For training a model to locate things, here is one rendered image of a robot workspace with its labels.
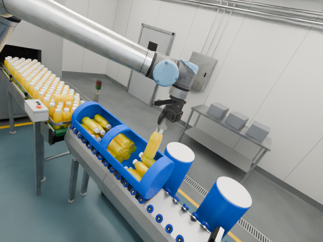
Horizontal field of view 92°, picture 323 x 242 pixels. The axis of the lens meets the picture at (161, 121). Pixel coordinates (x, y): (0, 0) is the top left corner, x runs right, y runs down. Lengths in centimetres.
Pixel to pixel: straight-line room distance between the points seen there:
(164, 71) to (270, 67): 354
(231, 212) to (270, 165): 302
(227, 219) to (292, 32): 349
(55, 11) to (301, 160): 424
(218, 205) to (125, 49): 122
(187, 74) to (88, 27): 40
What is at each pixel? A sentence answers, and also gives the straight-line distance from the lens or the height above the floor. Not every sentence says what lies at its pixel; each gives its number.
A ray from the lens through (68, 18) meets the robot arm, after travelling 59.
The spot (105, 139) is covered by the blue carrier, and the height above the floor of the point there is 116.
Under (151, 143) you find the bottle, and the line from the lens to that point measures 86.
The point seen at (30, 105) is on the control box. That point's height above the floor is 110.
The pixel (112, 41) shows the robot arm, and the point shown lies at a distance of 56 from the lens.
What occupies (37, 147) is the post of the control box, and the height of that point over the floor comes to 68.
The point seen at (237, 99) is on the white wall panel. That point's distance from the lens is 404.
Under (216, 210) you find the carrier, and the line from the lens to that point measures 143.
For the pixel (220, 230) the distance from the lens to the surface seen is 107.
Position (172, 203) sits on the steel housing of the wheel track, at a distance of 121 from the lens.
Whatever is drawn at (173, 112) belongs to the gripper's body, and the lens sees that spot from 75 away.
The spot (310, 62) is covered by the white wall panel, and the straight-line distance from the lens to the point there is 402.
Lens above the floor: 183
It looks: 24 degrees down
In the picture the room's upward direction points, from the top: 20 degrees clockwise
